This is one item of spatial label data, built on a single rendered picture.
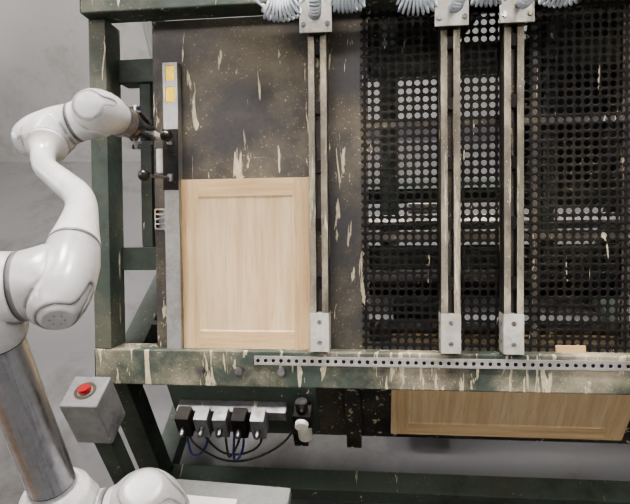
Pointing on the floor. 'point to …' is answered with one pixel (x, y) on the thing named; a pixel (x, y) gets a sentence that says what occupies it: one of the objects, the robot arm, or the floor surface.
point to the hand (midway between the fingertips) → (153, 134)
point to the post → (115, 458)
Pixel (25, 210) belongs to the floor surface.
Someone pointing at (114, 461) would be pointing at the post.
